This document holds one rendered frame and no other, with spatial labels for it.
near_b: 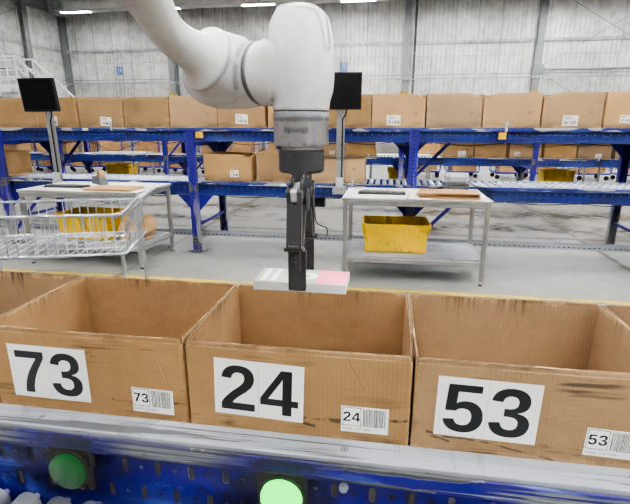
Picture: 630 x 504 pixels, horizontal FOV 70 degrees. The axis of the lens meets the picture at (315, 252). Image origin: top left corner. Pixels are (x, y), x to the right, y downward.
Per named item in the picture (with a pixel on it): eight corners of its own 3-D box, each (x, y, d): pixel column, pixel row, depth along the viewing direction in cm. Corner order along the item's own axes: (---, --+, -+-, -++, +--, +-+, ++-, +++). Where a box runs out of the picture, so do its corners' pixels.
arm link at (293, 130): (266, 111, 69) (267, 151, 71) (325, 111, 68) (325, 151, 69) (280, 112, 78) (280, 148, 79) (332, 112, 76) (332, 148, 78)
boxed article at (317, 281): (345, 294, 76) (346, 285, 75) (253, 289, 78) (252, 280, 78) (349, 280, 83) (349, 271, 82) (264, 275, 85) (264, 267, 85)
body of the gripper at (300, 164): (284, 146, 79) (285, 199, 81) (272, 149, 71) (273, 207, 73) (327, 147, 78) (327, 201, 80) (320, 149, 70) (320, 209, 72)
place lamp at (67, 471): (49, 489, 82) (43, 456, 80) (54, 483, 83) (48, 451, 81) (84, 494, 81) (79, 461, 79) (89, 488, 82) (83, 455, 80)
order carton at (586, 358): (409, 448, 77) (415, 358, 72) (404, 362, 105) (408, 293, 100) (666, 475, 71) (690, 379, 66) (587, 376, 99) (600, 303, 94)
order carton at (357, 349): (189, 425, 83) (182, 340, 78) (239, 349, 111) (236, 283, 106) (409, 448, 77) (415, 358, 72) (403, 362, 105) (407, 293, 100)
